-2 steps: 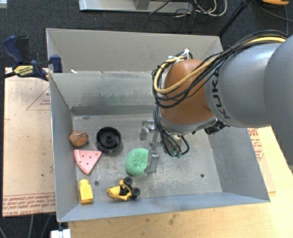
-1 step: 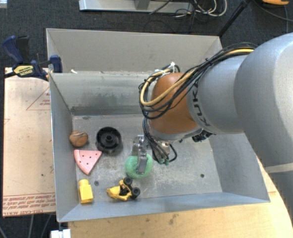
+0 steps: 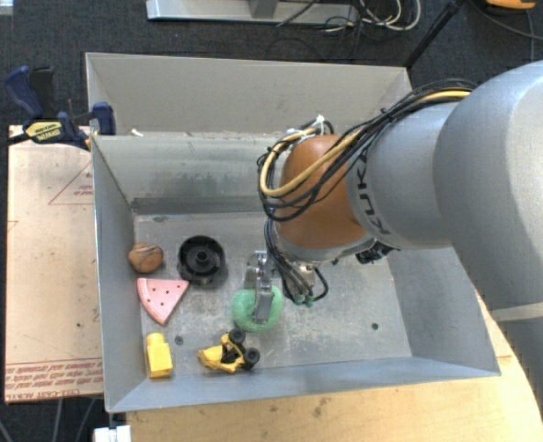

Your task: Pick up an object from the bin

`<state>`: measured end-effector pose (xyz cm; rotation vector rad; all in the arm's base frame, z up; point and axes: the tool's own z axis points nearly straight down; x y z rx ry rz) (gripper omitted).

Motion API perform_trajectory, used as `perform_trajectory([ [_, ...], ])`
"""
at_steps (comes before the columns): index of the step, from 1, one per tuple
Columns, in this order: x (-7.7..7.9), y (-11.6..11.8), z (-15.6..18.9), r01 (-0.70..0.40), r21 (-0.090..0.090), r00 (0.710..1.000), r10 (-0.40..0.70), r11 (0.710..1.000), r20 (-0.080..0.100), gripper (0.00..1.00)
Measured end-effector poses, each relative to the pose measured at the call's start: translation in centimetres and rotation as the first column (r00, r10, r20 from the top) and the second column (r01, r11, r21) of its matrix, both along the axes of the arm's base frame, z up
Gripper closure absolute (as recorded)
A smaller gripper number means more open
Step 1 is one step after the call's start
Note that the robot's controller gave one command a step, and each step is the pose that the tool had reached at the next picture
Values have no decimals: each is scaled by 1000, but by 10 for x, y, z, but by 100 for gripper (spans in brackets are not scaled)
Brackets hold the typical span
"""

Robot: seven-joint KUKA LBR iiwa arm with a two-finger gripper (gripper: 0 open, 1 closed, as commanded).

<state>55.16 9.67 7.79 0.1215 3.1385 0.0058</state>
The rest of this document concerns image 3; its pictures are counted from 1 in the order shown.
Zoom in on brown round toy food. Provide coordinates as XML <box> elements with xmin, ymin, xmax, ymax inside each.
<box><xmin>127</xmin><ymin>241</ymin><xmax>165</xmax><ymax>275</ymax></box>

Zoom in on brown cardboard board, red print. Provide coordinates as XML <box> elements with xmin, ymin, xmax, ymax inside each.
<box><xmin>4</xmin><ymin>124</ymin><xmax>105</xmax><ymax>404</ymax></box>

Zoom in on pink watermelon slice toy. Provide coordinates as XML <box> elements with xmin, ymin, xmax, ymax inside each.
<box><xmin>136</xmin><ymin>277</ymin><xmax>191</xmax><ymax>327</ymax></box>

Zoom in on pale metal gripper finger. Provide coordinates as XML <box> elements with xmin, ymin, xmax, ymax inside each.
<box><xmin>244</xmin><ymin>251</ymin><xmax>261</xmax><ymax>291</ymax></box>
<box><xmin>252</xmin><ymin>254</ymin><xmax>274</xmax><ymax>324</ymax></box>

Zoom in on yellow plastic block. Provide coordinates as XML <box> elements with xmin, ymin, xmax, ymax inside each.
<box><xmin>144</xmin><ymin>331</ymin><xmax>175</xmax><ymax>379</ymax></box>

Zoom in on grey metal bin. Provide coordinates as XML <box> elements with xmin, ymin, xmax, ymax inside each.
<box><xmin>85</xmin><ymin>52</ymin><xmax>502</xmax><ymax>414</ymax></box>

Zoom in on black round spool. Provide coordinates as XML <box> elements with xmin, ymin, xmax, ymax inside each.
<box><xmin>176</xmin><ymin>235</ymin><xmax>227</xmax><ymax>287</ymax></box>

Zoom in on green fuzzy ball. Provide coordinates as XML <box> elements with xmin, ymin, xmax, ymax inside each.
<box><xmin>231</xmin><ymin>285</ymin><xmax>284</xmax><ymax>334</ymax></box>

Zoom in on yellow toy vehicle, black wheels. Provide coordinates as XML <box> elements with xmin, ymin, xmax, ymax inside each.
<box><xmin>196</xmin><ymin>328</ymin><xmax>262</xmax><ymax>376</ymax></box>

